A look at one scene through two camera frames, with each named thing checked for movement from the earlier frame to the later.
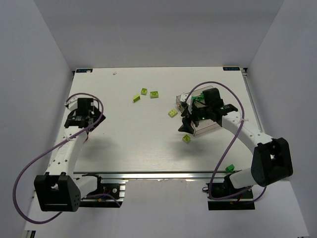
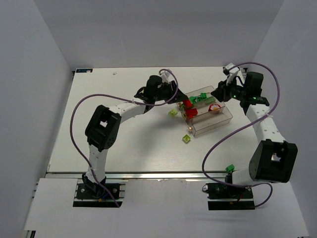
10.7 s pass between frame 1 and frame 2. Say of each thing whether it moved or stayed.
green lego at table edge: stayed
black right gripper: moved
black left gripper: moved
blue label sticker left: stayed
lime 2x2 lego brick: stayed
